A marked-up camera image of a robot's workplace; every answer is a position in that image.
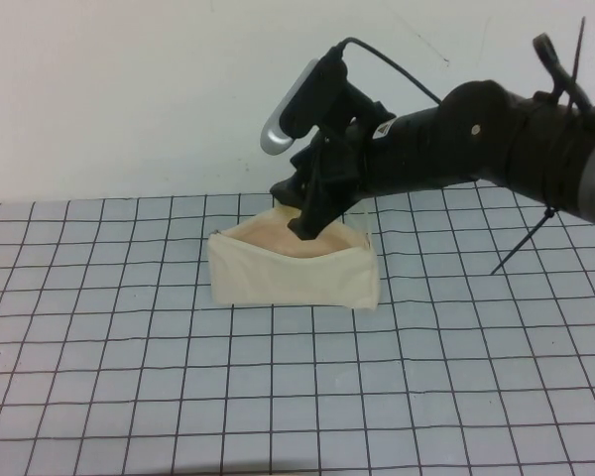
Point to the blue checkered tablecloth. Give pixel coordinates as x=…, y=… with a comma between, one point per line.
x=129, y=372

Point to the cream fabric pencil case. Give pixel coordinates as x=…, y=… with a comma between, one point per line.
x=287, y=282

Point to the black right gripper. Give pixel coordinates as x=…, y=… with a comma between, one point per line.
x=349, y=154

